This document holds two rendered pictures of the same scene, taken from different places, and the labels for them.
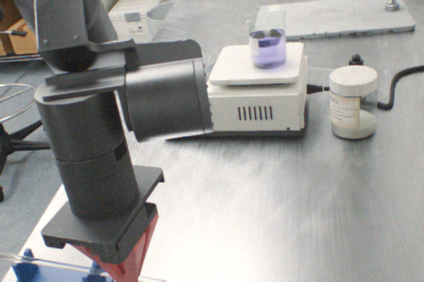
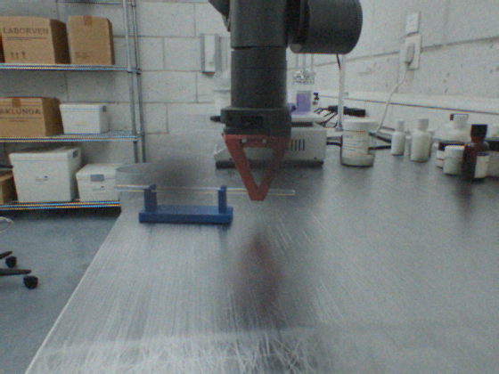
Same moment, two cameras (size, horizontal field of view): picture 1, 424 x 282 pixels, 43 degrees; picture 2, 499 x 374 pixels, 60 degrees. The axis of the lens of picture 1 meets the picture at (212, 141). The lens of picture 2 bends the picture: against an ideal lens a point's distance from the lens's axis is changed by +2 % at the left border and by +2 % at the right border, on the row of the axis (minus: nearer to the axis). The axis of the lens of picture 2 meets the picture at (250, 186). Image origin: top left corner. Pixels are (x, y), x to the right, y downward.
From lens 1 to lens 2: 0.34 m
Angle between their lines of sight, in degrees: 24
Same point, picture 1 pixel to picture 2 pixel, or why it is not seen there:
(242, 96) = not seen: hidden behind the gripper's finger
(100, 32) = not seen: outside the picture
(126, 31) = (89, 189)
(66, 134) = (262, 18)
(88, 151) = (274, 38)
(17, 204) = not seen: outside the picture
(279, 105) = (310, 138)
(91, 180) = (270, 66)
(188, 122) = (347, 28)
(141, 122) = (316, 20)
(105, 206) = (274, 94)
